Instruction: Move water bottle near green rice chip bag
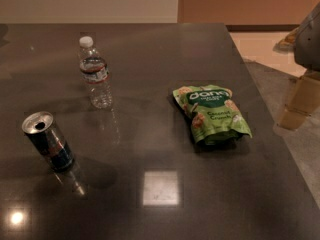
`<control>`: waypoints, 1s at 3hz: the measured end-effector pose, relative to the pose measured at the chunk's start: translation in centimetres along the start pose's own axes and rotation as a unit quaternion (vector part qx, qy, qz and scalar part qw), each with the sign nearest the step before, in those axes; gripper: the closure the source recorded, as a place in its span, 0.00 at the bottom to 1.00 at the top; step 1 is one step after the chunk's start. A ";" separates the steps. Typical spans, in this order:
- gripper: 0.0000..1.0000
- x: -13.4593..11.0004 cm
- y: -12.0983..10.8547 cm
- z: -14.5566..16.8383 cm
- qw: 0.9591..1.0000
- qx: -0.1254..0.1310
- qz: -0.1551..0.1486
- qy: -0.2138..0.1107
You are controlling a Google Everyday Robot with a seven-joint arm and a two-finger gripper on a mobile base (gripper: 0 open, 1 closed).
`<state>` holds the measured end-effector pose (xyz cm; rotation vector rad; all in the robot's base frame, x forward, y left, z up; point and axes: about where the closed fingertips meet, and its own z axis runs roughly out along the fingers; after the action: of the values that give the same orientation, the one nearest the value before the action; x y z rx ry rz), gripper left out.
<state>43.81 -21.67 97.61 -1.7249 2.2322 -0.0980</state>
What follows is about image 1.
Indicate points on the green rice chip bag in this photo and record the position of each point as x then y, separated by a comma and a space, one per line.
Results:
215, 118

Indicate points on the clear plastic water bottle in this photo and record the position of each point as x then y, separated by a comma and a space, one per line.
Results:
95, 72

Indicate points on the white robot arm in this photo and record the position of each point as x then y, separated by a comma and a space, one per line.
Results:
304, 96

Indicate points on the dark energy drink can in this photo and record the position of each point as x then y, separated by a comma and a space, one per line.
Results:
45, 135

